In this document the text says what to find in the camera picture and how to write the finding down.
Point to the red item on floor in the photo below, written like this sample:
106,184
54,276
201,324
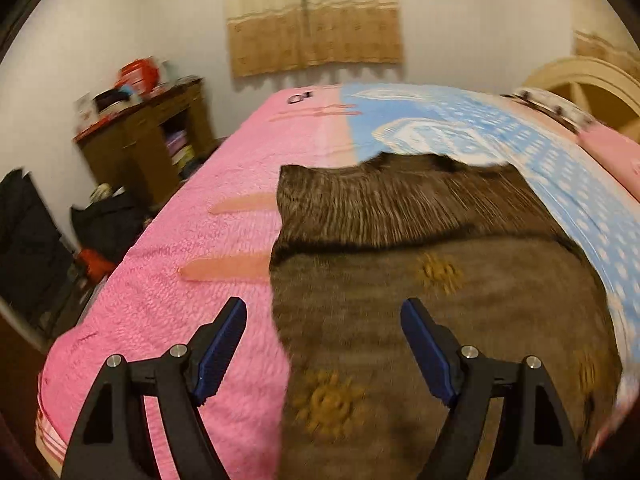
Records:
97,267

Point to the black folding chair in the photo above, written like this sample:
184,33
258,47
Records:
38,270

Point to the black bag on floor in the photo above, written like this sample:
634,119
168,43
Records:
109,227

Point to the pink and blue bedspread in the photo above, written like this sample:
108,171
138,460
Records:
213,240

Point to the dark wooden desk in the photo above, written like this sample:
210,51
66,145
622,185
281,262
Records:
130,150

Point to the pink pillow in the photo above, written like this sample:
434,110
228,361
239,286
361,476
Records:
617,154

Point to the white patterned pillow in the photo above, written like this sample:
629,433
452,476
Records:
561,110

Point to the red bag on desk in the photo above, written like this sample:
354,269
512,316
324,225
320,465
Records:
142,76

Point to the cream wooden headboard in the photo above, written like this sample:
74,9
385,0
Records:
598,87

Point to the beige patterned curtain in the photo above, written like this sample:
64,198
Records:
274,36

